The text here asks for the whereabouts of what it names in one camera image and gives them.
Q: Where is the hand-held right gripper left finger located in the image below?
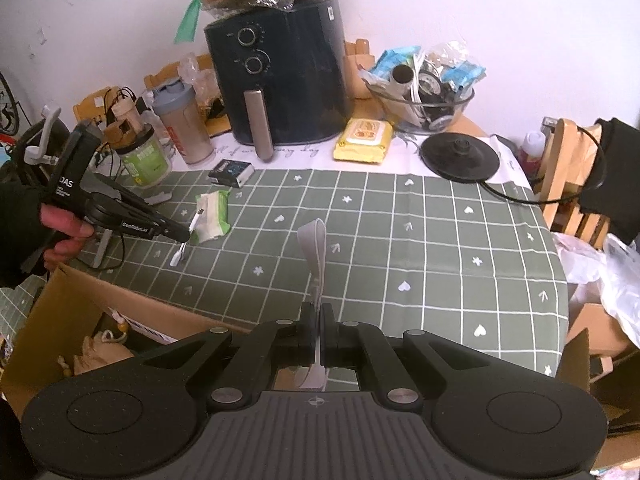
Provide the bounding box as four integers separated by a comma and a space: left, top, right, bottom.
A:
142, 301, 321, 412

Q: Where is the white bottle red label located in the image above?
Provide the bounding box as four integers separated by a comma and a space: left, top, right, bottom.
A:
520, 131, 547, 176

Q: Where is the black kettle base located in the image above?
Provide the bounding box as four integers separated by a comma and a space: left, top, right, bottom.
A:
419, 133, 501, 184

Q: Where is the yellow wet wipes pack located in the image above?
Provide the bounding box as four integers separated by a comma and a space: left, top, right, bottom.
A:
333, 117, 395, 165

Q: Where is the grey shaker bottle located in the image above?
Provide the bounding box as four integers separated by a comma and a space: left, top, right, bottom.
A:
150, 78, 216, 166

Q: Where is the clear crinkled wrapper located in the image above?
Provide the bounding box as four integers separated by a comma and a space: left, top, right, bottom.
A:
422, 40, 474, 81

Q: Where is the black air fryer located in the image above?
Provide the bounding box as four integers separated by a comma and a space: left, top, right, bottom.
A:
204, 0, 354, 162

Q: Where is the cardboard box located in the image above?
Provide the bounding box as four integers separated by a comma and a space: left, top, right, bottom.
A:
0, 264, 257, 422
557, 302, 640, 469

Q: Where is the black kettle base cable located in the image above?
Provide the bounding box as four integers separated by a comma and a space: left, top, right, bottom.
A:
477, 122, 609, 206

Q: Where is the white plastic bag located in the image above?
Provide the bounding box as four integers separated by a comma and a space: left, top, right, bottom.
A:
552, 232, 640, 351

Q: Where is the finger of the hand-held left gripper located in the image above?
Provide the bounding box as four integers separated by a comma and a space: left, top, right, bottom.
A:
93, 174, 169, 223
148, 219, 192, 244

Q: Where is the wooden chair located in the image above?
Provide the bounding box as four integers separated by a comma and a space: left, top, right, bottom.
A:
345, 39, 376, 99
144, 54, 214, 89
537, 117, 626, 249
74, 86, 126, 122

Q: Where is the beige bottle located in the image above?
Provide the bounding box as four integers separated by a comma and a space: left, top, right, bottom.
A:
111, 97, 144, 133

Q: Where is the green wet wipes pack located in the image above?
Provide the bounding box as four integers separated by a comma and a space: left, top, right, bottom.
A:
194, 189, 232, 245

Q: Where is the person's left hand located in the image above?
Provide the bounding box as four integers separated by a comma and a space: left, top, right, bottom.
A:
15, 184, 96, 275

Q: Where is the green plastic bag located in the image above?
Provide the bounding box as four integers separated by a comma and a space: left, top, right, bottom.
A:
174, 0, 206, 45

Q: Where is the small black box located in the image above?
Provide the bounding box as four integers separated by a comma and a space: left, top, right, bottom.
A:
207, 158, 256, 189

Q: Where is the green label jar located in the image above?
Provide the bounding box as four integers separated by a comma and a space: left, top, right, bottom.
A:
116, 127, 172, 189

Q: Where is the blue foil packet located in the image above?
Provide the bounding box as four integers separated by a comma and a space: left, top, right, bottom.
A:
442, 59, 487, 92
374, 46, 421, 81

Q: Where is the glass bowl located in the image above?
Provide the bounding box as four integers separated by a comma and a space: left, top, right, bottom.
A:
365, 80, 476, 136

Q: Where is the bicycle wheel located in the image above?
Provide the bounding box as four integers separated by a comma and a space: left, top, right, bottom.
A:
0, 72, 24, 136

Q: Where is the dark round appliance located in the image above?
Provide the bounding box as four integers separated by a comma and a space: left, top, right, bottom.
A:
12, 120, 71, 182

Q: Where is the small brown object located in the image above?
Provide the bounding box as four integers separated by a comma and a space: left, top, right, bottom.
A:
102, 122, 136, 149

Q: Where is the green checked tablecloth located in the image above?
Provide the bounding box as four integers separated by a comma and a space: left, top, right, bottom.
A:
30, 125, 571, 379

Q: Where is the clear plastic bag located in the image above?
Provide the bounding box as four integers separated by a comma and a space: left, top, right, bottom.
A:
177, 52, 216, 111

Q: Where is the white phone tripod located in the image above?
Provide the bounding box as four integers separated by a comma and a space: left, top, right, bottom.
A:
22, 104, 174, 270

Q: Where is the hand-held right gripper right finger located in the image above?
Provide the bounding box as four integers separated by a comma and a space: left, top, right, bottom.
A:
319, 302, 497, 412

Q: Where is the black cloth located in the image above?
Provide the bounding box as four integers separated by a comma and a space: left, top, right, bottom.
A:
577, 117, 640, 246

